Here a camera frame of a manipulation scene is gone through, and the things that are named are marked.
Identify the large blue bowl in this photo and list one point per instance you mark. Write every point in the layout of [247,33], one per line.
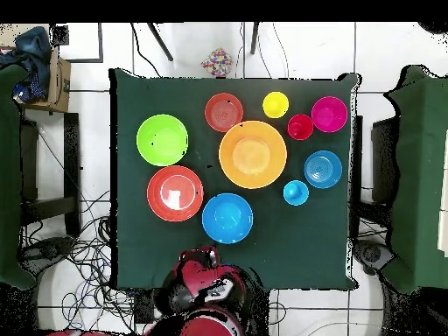
[227,218]

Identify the pink bowl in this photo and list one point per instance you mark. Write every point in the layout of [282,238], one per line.
[329,114]

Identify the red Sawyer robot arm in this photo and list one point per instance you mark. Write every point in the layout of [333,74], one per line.
[203,276]

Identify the wide red bowl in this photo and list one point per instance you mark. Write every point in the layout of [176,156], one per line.
[175,193]

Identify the black floor box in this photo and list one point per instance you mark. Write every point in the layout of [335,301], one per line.
[144,306]

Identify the dark green tablecloth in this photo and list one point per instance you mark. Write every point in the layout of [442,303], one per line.
[297,245]

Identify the blue cup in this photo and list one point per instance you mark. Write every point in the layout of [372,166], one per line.
[296,193]

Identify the large orange bowl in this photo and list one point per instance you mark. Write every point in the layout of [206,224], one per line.
[252,154]

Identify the green bowl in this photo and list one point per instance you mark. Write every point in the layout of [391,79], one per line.
[162,140]

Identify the small blue bowl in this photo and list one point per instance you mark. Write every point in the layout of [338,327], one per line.
[323,169]

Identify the small red bowl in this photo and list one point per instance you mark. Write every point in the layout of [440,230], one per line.
[224,112]

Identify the red cup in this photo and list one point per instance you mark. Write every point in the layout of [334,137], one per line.
[300,127]

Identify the yellow cup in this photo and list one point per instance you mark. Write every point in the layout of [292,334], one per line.
[275,105]

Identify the colourful patterned box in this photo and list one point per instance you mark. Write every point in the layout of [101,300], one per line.
[217,63]

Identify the green cloth covered table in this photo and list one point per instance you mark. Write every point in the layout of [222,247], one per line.
[8,175]
[420,175]

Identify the black tripod leg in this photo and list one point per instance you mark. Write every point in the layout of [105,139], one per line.
[161,42]
[254,38]

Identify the cardboard box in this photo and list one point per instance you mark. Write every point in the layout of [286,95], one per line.
[59,87]

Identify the blue cloth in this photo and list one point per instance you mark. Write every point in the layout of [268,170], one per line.
[33,45]

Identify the black stool frame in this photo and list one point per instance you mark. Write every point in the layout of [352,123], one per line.
[71,157]

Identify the black floor frame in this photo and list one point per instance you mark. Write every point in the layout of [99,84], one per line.
[100,42]

